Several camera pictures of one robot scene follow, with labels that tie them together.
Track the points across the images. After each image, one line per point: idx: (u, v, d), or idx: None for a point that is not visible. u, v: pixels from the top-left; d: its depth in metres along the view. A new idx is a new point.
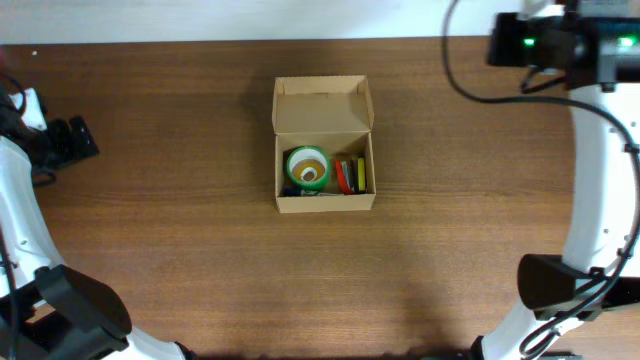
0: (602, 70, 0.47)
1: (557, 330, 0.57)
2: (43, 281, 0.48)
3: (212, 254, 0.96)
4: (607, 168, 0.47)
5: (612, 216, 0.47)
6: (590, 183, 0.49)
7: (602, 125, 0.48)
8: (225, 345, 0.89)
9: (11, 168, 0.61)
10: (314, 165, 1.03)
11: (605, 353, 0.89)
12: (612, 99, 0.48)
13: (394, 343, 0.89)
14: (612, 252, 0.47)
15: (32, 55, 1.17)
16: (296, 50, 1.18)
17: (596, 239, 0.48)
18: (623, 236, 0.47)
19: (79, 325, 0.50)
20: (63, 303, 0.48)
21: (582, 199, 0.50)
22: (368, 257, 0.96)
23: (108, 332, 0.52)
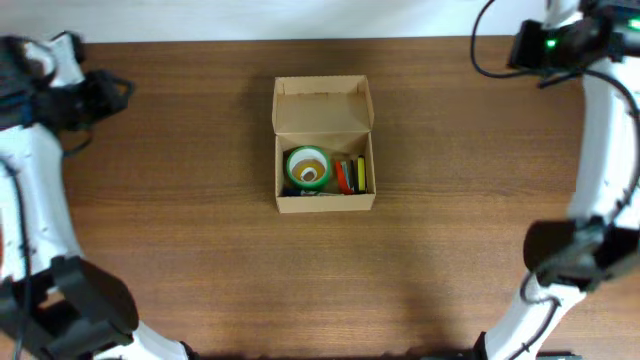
0: (611, 45, 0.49)
1: (560, 300, 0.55)
2: (61, 271, 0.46)
3: (213, 254, 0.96)
4: (616, 127, 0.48)
5: (613, 169, 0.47)
6: (594, 145, 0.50)
7: (609, 90, 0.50)
8: (225, 346, 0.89)
9: (41, 156, 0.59)
10: (314, 165, 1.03)
11: (606, 353, 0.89)
12: (620, 71, 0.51)
13: (394, 343, 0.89)
14: (611, 201, 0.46)
15: None
16: (296, 50, 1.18)
17: (600, 191, 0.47)
18: (623, 189, 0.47)
19: (92, 316, 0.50)
20: (81, 294, 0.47)
21: (587, 157, 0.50)
22: (369, 256, 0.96)
23: (119, 325, 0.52)
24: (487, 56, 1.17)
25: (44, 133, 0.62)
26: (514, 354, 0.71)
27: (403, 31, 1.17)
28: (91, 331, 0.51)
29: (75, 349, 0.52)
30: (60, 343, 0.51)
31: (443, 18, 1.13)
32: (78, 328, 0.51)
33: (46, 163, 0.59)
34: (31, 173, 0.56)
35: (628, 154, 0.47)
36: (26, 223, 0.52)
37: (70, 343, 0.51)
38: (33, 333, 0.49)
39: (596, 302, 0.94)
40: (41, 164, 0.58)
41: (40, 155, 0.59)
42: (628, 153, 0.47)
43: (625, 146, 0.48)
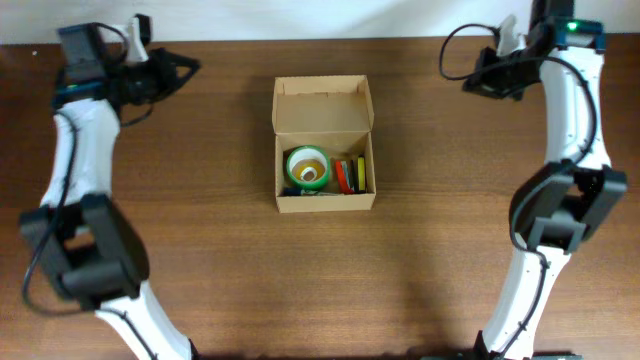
0: (557, 35, 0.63)
1: (546, 260, 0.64)
2: (88, 203, 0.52)
3: (213, 253, 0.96)
4: (570, 95, 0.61)
5: (574, 125, 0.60)
6: (556, 110, 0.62)
7: (560, 68, 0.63)
8: (225, 345, 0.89)
9: (102, 122, 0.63)
10: (314, 164, 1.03)
11: (606, 353, 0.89)
12: (569, 56, 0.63)
13: (394, 343, 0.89)
14: (574, 148, 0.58)
15: (32, 54, 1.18)
16: (297, 50, 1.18)
17: (564, 142, 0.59)
18: (583, 139, 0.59)
19: (107, 252, 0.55)
20: (101, 226, 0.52)
21: (551, 123, 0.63)
22: (369, 256, 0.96)
23: (127, 272, 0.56)
24: None
25: (110, 109, 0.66)
26: (512, 337, 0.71)
27: (403, 30, 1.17)
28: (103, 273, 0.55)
29: (89, 289, 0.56)
30: (73, 280, 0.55)
31: (443, 17, 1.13)
32: (91, 265, 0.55)
33: (105, 133, 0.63)
34: (91, 134, 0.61)
35: (582, 114, 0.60)
36: (71, 164, 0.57)
37: (82, 280, 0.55)
38: (53, 260, 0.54)
39: (596, 302, 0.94)
40: (98, 131, 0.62)
41: (103, 120, 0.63)
42: (582, 114, 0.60)
43: (578, 109, 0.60)
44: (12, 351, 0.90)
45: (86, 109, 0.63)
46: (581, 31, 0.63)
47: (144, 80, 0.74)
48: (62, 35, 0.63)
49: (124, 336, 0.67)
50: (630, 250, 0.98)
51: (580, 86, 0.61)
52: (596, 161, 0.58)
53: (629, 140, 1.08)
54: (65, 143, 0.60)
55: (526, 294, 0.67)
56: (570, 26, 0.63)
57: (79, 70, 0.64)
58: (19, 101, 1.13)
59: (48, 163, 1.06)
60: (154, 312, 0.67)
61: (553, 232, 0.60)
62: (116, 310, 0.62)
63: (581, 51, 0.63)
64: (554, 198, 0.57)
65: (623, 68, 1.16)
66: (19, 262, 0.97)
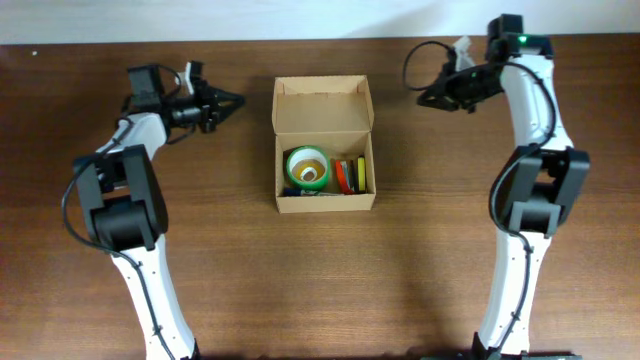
0: (513, 47, 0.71)
1: (529, 246, 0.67)
2: (129, 151, 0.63)
3: (213, 254, 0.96)
4: (530, 92, 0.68)
5: (536, 115, 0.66)
6: (519, 105, 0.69)
7: (518, 70, 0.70)
8: (225, 345, 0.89)
9: (154, 127, 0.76)
10: (314, 165, 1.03)
11: (606, 353, 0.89)
12: (523, 62, 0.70)
13: (394, 343, 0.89)
14: (540, 134, 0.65)
15: (32, 54, 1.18)
16: (297, 50, 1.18)
17: (530, 131, 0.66)
18: (545, 127, 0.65)
19: (135, 196, 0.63)
20: (135, 170, 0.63)
21: (515, 118, 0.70)
22: (368, 256, 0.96)
23: (149, 218, 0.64)
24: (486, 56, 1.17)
25: (161, 122, 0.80)
26: (508, 330, 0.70)
27: (403, 30, 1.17)
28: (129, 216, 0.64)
29: (114, 231, 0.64)
30: (103, 220, 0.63)
31: (443, 17, 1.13)
32: (119, 208, 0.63)
33: (153, 131, 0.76)
34: (144, 125, 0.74)
35: (542, 106, 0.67)
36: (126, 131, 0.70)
37: (111, 221, 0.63)
38: (90, 199, 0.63)
39: (596, 303, 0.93)
40: (149, 127, 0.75)
41: (155, 126, 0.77)
42: (542, 105, 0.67)
43: (538, 103, 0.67)
44: (12, 351, 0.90)
45: (142, 116, 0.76)
46: (530, 44, 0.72)
47: (190, 109, 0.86)
48: (131, 73, 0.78)
49: (134, 299, 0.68)
50: (630, 250, 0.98)
51: (537, 84, 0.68)
52: (560, 144, 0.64)
53: (629, 141, 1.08)
54: (120, 129, 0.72)
55: (516, 281, 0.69)
56: (522, 40, 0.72)
57: (143, 99, 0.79)
58: (19, 101, 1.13)
59: (48, 163, 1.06)
60: (166, 281, 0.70)
61: (532, 214, 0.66)
62: (131, 260, 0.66)
63: (533, 58, 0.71)
64: (528, 178, 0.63)
65: (623, 68, 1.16)
66: (19, 262, 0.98)
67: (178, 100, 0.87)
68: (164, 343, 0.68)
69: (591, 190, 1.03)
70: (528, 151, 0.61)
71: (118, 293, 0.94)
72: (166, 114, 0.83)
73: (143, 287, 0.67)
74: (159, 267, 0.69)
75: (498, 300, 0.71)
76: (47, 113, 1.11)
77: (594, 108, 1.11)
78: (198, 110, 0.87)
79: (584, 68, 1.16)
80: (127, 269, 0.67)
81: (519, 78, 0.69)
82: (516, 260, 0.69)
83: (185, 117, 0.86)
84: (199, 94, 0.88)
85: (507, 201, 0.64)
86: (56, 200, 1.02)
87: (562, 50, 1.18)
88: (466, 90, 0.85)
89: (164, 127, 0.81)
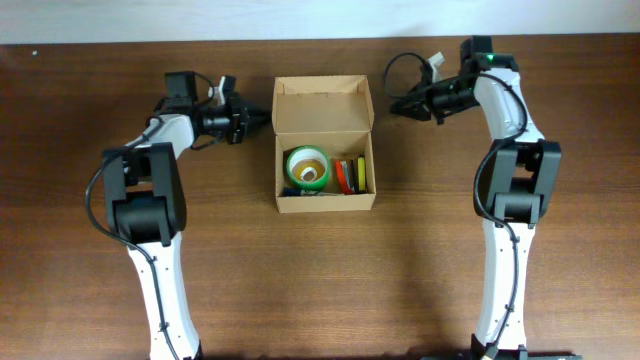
0: (482, 65, 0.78)
1: (515, 236, 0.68)
2: (158, 148, 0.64)
3: (213, 254, 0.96)
4: (500, 96, 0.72)
5: (508, 114, 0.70)
6: (492, 107, 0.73)
7: (488, 80, 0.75)
8: (225, 345, 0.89)
9: (180, 129, 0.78)
10: (314, 165, 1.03)
11: (606, 353, 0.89)
12: (492, 74, 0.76)
13: (394, 343, 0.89)
14: (513, 130, 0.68)
15: (32, 54, 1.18)
16: (297, 50, 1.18)
17: (505, 128, 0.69)
18: (518, 124, 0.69)
19: (157, 192, 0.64)
20: (160, 167, 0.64)
21: (491, 122, 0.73)
22: (368, 255, 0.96)
23: (169, 215, 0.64)
24: None
25: (189, 126, 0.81)
26: (503, 324, 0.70)
27: (402, 30, 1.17)
28: (150, 211, 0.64)
29: (134, 225, 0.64)
30: (125, 213, 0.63)
31: (443, 17, 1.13)
32: (140, 203, 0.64)
33: (180, 133, 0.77)
34: (172, 126, 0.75)
35: (513, 107, 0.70)
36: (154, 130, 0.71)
37: (131, 215, 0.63)
38: (113, 190, 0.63)
39: (596, 303, 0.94)
40: (178, 128, 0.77)
41: (181, 128, 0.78)
42: (512, 106, 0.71)
43: (509, 106, 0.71)
44: (13, 351, 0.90)
45: (172, 117, 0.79)
46: (497, 61, 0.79)
47: (220, 119, 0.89)
48: (168, 76, 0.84)
49: (144, 293, 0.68)
50: (630, 251, 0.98)
51: (505, 91, 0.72)
52: (532, 137, 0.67)
53: (629, 141, 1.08)
54: (149, 127, 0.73)
55: (507, 273, 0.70)
56: (489, 57, 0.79)
57: (175, 101, 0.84)
58: (19, 101, 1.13)
59: (48, 164, 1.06)
60: (177, 278, 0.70)
61: (513, 207, 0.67)
62: (146, 254, 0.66)
63: (501, 71, 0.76)
64: (506, 169, 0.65)
65: (623, 68, 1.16)
66: (18, 262, 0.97)
67: (211, 108, 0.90)
68: (169, 342, 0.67)
69: (592, 190, 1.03)
70: (503, 142, 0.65)
71: (117, 293, 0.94)
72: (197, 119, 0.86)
73: (154, 282, 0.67)
74: (172, 263, 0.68)
75: (491, 293, 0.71)
76: (48, 113, 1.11)
77: (594, 108, 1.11)
78: (228, 120, 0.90)
79: (585, 69, 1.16)
80: (141, 264, 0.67)
81: (490, 86, 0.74)
82: (504, 252, 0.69)
83: (214, 126, 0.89)
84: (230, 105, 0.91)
85: (489, 193, 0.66)
86: (55, 200, 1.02)
87: (562, 50, 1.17)
88: (442, 101, 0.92)
89: (191, 130, 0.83)
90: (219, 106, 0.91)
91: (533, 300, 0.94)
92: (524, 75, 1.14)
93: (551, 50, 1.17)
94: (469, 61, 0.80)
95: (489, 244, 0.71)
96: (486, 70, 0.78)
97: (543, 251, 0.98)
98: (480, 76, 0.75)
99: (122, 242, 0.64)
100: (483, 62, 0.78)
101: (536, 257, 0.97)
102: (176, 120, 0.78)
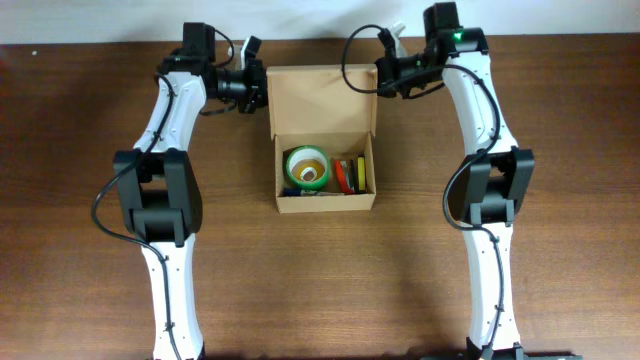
0: (453, 47, 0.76)
1: (495, 237, 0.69)
2: (171, 157, 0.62)
3: (213, 254, 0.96)
4: (470, 92, 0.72)
5: (481, 119, 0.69)
6: (462, 106, 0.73)
7: (457, 72, 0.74)
8: (226, 345, 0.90)
9: (191, 103, 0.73)
10: (314, 164, 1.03)
11: (605, 353, 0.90)
12: (461, 62, 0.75)
13: (394, 343, 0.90)
14: (486, 137, 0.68)
15: (32, 54, 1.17)
16: (297, 51, 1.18)
17: (477, 135, 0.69)
18: (490, 129, 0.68)
19: (172, 200, 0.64)
20: (171, 177, 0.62)
21: (462, 122, 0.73)
22: (368, 255, 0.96)
23: (185, 219, 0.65)
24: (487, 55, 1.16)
25: (202, 86, 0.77)
26: (496, 325, 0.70)
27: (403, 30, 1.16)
28: (167, 213, 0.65)
29: (149, 225, 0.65)
30: (143, 215, 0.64)
31: None
32: (156, 207, 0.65)
33: (192, 109, 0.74)
34: (182, 104, 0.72)
35: (485, 107, 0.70)
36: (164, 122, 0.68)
37: (148, 216, 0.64)
38: (128, 197, 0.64)
39: (596, 303, 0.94)
40: (189, 106, 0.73)
41: (193, 95, 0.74)
42: (484, 107, 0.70)
43: (480, 105, 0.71)
44: (13, 351, 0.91)
45: (181, 87, 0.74)
46: (466, 39, 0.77)
47: (236, 86, 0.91)
48: (188, 28, 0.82)
49: (153, 291, 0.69)
50: (631, 251, 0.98)
51: (476, 85, 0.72)
52: (505, 145, 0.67)
53: (629, 141, 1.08)
54: (156, 114, 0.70)
55: (492, 274, 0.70)
56: (457, 36, 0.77)
57: (190, 52, 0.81)
58: (19, 102, 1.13)
59: (48, 164, 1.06)
60: (187, 279, 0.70)
61: (489, 208, 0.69)
62: (159, 253, 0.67)
63: (468, 56, 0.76)
64: (480, 183, 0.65)
65: (624, 68, 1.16)
66: (17, 263, 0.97)
67: (228, 72, 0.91)
68: (173, 342, 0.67)
69: (592, 190, 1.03)
70: (475, 158, 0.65)
71: (117, 293, 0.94)
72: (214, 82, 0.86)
73: (163, 282, 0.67)
74: (183, 264, 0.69)
75: (479, 296, 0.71)
76: (48, 114, 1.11)
77: (594, 108, 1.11)
78: (244, 88, 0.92)
79: (586, 69, 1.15)
80: (153, 261, 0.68)
81: (460, 78, 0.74)
82: (486, 253, 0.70)
83: (228, 90, 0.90)
84: (250, 74, 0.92)
85: (465, 204, 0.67)
86: (55, 201, 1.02)
87: (563, 49, 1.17)
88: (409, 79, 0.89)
89: (203, 89, 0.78)
90: (237, 72, 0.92)
91: (533, 300, 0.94)
92: (524, 76, 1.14)
93: (551, 50, 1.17)
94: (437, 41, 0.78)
95: (470, 247, 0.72)
96: (454, 55, 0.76)
97: (544, 251, 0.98)
98: (448, 67, 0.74)
99: (136, 242, 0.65)
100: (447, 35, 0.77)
101: (537, 257, 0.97)
102: (191, 88, 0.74)
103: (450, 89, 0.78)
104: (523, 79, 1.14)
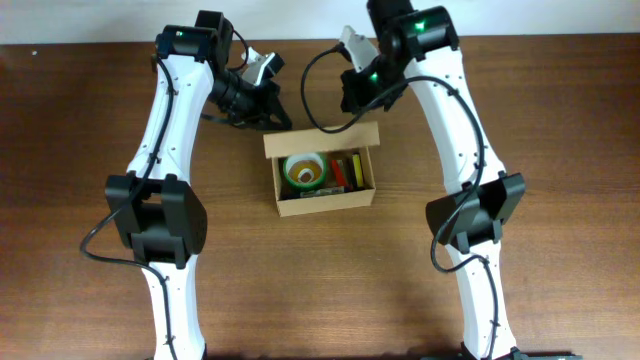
0: (413, 47, 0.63)
1: (483, 258, 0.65)
2: (171, 190, 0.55)
3: (213, 254, 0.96)
4: (447, 106, 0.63)
5: (461, 143, 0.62)
6: (439, 126, 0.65)
7: (426, 82, 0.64)
8: (226, 345, 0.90)
9: (192, 106, 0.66)
10: (310, 166, 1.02)
11: (604, 353, 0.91)
12: (428, 66, 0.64)
13: (394, 343, 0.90)
14: (470, 167, 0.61)
15: (32, 54, 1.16)
16: (297, 50, 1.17)
17: (460, 162, 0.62)
18: (473, 154, 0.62)
19: (172, 229, 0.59)
20: (172, 211, 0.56)
21: (440, 145, 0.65)
22: (368, 256, 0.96)
23: (186, 244, 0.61)
24: (489, 55, 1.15)
25: (208, 73, 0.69)
26: (493, 338, 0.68)
27: None
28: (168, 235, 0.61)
29: (149, 244, 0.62)
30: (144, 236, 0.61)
31: None
32: (156, 231, 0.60)
33: (196, 113, 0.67)
34: (183, 106, 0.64)
35: (467, 128, 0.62)
36: (161, 137, 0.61)
37: (150, 236, 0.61)
38: (127, 222, 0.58)
39: (597, 303, 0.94)
40: (192, 112, 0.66)
41: (196, 92, 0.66)
42: (464, 127, 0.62)
43: (460, 125, 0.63)
44: (14, 351, 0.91)
45: (182, 83, 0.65)
46: (430, 28, 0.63)
47: (246, 101, 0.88)
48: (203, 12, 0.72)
49: (153, 307, 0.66)
50: (630, 251, 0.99)
51: (451, 97, 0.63)
52: (493, 170, 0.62)
53: (629, 141, 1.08)
54: (154, 121, 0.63)
55: (484, 294, 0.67)
56: (418, 27, 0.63)
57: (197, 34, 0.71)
58: (19, 103, 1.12)
59: (48, 164, 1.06)
60: (189, 292, 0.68)
61: (473, 230, 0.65)
62: (159, 274, 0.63)
63: (436, 55, 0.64)
64: (468, 216, 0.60)
65: (625, 68, 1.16)
66: (17, 264, 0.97)
67: (242, 83, 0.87)
68: (174, 354, 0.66)
69: (592, 190, 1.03)
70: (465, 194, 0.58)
71: (118, 293, 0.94)
72: (230, 88, 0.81)
73: (164, 299, 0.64)
74: (185, 283, 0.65)
75: (473, 312, 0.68)
76: (48, 115, 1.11)
77: (594, 109, 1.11)
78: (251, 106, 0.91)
79: (586, 69, 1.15)
80: (153, 279, 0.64)
81: (430, 89, 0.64)
82: (477, 274, 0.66)
83: (238, 102, 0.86)
84: (264, 99, 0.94)
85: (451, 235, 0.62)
86: (55, 201, 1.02)
87: (563, 50, 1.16)
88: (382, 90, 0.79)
89: (210, 76, 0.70)
90: (250, 87, 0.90)
91: (534, 300, 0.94)
92: (524, 76, 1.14)
93: (552, 50, 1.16)
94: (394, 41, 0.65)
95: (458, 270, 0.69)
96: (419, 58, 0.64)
97: (544, 250, 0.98)
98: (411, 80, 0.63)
99: (135, 264, 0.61)
100: (407, 26, 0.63)
101: (538, 257, 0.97)
102: (194, 83, 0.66)
103: (421, 102, 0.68)
104: (524, 79, 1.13)
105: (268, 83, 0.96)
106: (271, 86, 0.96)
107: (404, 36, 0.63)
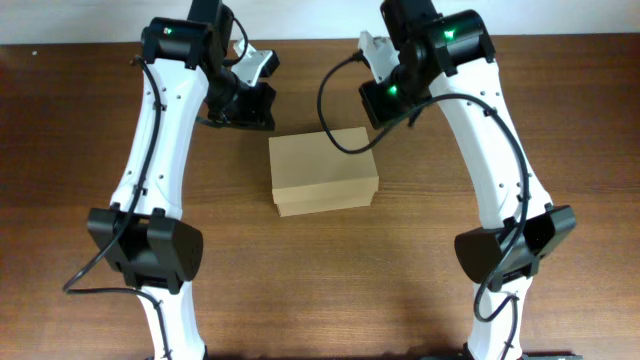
0: (443, 58, 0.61)
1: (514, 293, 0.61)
2: (157, 227, 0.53)
3: (213, 254, 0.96)
4: (482, 129, 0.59)
5: (500, 172, 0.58)
6: (474, 153, 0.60)
7: (459, 101, 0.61)
8: (225, 346, 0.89)
9: (183, 124, 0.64)
10: None
11: (605, 353, 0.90)
12: (459, 81, 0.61)
13: (394, 343, 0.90)
14: (513, 200, 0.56)
15: (32, 54, 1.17)
16: (297, 50, 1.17)
17: (502, 195, 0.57)
18: (516, 183, 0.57)
19: (162, 263, 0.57)
20: (160, 247, 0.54)
21: (475, 175, 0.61)
22: (368, 256, 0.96)
23: (179, 276, 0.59)
24: None
25: (201, 79, 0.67)
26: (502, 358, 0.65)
27: None
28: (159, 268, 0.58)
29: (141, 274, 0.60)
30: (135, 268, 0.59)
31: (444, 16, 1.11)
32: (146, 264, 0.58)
33: (188, 129, 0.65)
34: (171, 122, 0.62)
35: (508, 156, 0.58)
36: (147, 162, 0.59)
37: (141, 269, 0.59)
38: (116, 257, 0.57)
39: (597, 303, 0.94)
40: (183, 128, 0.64)
41: (185, 105, 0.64)
42: (503, 156, 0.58)
43: (497, 154, 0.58)
44: (13, 351, 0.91)
45: (170, 98, 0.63)
46: (459, 36, 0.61)
47: (239, 103, 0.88)
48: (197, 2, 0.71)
49: (150, 323, 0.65)
50: (630, 251, 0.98)
51: (488, 117, 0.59)
52: (538, 204, 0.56)
53: (629, 141, 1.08)
54: (140, 144, 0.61)
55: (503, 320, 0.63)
56: (448, 35, 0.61)
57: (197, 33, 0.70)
58: (19, 103, 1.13)
59: (47, 164, 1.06)
60: (186, 308, 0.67)
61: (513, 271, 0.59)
62: (151, 298, 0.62)
63: (467, 67, 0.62)
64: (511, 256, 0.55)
65: (624, 68, 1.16)
66: (17, 263, 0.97)
67: (239, 83, 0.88)
68: None
69: (592, 190, 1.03)
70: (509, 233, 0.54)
71: (118, 293, 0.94)
72: (225, 89, 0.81)
73: (159, 320, 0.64)
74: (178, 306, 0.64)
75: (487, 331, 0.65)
76: (47, 114, 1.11)
77: (593, 108, 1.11)
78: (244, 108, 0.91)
79: (586, 69, 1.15)
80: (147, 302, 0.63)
81: (463, 108, 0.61)
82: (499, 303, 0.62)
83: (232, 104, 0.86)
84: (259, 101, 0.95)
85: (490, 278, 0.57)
86: (55, 201, 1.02)
87: (562, 50, 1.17)
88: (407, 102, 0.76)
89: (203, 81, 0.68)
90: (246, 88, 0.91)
91: (534, 300, 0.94)
92: (522, 76, 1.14)
93: (550, 50, 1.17)
94: (420, 54, 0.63)
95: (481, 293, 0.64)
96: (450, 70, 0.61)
97: None
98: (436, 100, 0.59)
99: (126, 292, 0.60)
100: (435, 35, 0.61)
101: None
102: (183, 94, 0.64)
103: (452, 124, 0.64)
104: (522, 79, 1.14)
105: (263, 86, 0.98)
106: (267, 90, 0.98)
107: (432, 46, 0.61)
